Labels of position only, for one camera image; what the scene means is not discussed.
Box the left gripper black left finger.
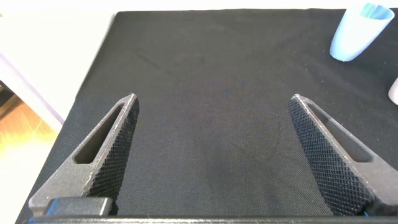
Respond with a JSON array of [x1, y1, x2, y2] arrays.
[[28, 93, 140, 217]]

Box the black tablecloth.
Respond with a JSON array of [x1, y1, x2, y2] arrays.
[[15, 8, 398, 218]]

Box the light blue plastic cup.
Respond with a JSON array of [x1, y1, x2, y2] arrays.
[[329, 2, 396, 62]]

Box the white wall baseboard rail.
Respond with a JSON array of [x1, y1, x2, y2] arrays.
[[0, 52, 65, 133]]

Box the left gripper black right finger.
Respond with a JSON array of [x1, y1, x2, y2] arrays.
[[288, 93, 398, 217]]

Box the cream plastic cup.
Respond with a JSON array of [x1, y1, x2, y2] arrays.
[[387, 77, 398, 106]]

